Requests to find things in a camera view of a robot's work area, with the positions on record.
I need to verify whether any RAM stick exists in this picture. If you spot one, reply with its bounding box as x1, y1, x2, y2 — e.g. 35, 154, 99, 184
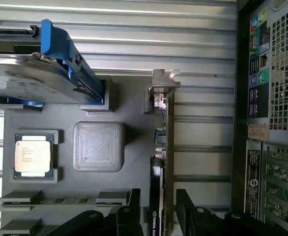
1, 197, 129, 205

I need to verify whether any CPU with silver heat spreader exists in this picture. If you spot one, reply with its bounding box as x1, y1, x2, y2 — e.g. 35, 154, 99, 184
13, 133, 54, 179

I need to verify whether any grey 3D-printed parts rack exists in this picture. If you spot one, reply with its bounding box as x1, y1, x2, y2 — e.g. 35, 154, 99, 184
0, 75, 178, 236

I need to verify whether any hard disk in blue carrier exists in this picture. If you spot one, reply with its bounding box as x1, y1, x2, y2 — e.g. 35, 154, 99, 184
0, 19, 105, 104

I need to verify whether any NVIDIA graphics card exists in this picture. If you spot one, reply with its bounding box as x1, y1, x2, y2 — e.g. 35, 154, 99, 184
148, 68, 181, 236

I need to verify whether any black PC case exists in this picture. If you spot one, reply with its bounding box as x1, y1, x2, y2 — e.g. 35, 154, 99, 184
233, 0, 288, 236

